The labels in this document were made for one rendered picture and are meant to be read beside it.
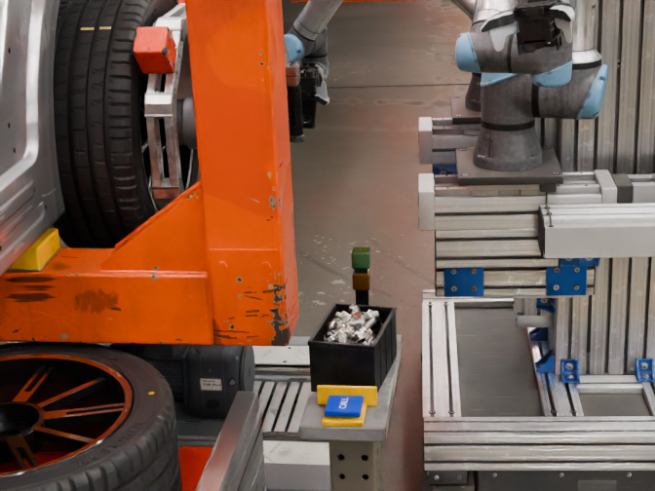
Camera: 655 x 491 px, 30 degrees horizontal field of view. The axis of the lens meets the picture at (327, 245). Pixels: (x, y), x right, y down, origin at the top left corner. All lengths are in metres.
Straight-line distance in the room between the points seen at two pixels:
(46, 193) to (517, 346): 1.31
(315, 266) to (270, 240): 1.91
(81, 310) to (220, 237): 0.36
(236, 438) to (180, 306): 0.30
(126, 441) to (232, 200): 0.53
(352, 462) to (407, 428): 0.73
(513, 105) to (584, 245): 0.33
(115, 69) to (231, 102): 0.46
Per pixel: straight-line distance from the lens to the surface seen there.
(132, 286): 2.58
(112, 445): 2.29
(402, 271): 4.30
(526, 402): 2.99
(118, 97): 2.77
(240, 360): 2.86
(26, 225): 2.58
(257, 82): 2.38
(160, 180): 2.83
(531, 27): 2.17
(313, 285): 4.21
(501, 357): 3.20
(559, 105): 2.62
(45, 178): 2.66
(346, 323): 2.54
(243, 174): 2.43
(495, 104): 2.64
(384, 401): 2.48
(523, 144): 2.67
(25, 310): 2.68
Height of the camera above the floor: 1.62
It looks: 21 degrees down
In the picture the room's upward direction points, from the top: 3 degrees counter-clockwise
